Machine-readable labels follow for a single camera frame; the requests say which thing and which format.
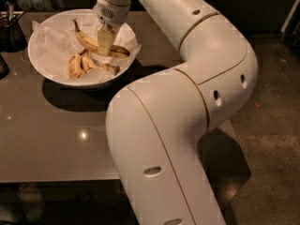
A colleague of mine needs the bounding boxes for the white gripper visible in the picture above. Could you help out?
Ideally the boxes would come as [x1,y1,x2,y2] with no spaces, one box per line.
[95,0,130,56]

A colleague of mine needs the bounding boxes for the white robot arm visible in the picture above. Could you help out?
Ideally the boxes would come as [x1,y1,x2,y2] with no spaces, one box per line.
[97,0,258,225]

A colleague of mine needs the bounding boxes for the small banana middle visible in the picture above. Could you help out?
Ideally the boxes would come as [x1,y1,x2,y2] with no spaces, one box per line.
[82,51,96,73]

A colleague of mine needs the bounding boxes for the small banana left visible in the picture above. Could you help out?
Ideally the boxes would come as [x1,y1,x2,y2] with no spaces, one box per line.
[68,53,82,79]

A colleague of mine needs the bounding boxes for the white paper liner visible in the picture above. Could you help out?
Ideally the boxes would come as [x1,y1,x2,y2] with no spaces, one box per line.
[31,12,143,83]

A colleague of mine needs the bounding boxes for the black mesh utensil holder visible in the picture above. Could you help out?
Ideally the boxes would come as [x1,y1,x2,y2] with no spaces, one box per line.
[0,2,27,53]

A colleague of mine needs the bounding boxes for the dark object at left edge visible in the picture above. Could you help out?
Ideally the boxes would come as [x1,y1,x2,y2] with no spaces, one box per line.
[0,54,9,80]

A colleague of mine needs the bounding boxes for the dark cabinet fronts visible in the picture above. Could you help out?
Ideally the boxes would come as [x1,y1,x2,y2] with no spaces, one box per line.
[60,0,295,32]

